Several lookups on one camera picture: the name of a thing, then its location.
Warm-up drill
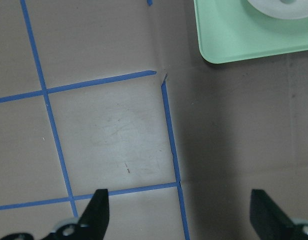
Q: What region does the brown paper table cover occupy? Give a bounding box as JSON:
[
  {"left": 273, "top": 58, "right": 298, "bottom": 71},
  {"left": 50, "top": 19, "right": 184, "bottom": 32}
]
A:
[{"left": 0, "top": 0, "right": 308, "bottom": 240}]

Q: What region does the white round plate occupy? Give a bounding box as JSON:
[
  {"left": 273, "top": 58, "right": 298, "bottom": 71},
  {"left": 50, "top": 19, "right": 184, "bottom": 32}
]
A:
[{"left": 247, "top": 0, "right": 308, "bottom": 20}]

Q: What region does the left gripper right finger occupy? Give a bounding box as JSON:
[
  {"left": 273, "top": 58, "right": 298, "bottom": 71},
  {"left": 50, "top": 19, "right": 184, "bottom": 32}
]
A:
[{"left": 249, "top": 189, "right": 308, "bottom": 240}]

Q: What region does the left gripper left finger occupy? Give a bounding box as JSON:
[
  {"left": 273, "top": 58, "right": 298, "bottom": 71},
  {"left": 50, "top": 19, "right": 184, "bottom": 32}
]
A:
[{"left": 1, "top": 188, "right": 112, "bottom": 240}]

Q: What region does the light green tray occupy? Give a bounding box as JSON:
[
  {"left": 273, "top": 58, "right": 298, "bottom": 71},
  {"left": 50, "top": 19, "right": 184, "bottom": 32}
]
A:
[{"left": 194, "top": 0, "right": 308, "bottom": 64}]

